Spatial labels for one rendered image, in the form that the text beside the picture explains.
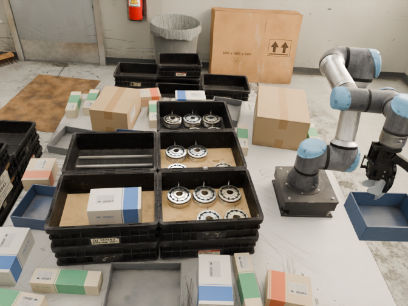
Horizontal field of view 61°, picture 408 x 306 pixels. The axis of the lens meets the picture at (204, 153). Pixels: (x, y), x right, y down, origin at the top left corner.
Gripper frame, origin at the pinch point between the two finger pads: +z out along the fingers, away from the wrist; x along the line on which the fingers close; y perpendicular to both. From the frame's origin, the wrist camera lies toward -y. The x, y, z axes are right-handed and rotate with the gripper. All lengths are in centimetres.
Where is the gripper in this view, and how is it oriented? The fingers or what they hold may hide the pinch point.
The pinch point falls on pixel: (377, 195)
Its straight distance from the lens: 132.4
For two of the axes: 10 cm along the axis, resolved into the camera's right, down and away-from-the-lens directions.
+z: -0.6, 8.6, 5.0
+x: 0.0, 5.1, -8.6
